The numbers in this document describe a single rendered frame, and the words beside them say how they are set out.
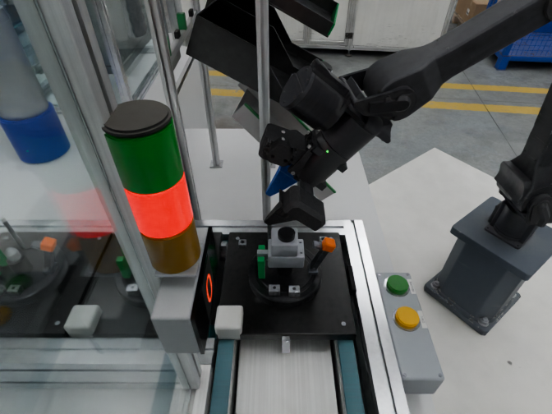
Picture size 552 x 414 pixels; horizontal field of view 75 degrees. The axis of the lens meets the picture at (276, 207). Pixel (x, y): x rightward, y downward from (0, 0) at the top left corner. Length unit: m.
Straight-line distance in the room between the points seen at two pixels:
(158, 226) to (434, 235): 0.81
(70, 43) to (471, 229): 0.68
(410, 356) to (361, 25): 4.15
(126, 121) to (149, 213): 0.08
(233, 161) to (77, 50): 0.96
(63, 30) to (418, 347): 0.63
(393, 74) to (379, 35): 4.16
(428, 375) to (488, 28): 0.49
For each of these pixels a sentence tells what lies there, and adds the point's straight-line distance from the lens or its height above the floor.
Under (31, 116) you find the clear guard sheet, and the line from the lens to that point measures 0.24.
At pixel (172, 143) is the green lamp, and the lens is 0.28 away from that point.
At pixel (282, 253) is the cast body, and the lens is 0.62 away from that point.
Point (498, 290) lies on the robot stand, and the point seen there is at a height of 0.98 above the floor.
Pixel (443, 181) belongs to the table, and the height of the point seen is 0.86.
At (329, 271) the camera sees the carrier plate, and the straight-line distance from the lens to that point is 0.73.
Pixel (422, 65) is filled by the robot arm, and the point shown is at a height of 1.39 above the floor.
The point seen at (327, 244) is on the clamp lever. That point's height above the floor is 1.07.
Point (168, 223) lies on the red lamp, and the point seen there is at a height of 1.33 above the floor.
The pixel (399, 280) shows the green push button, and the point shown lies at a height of 0.97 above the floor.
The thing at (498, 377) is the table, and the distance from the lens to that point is 0.84.
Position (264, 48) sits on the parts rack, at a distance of 0.66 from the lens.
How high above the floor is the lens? 1.54
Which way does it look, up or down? 42 degrees down
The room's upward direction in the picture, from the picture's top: straight up
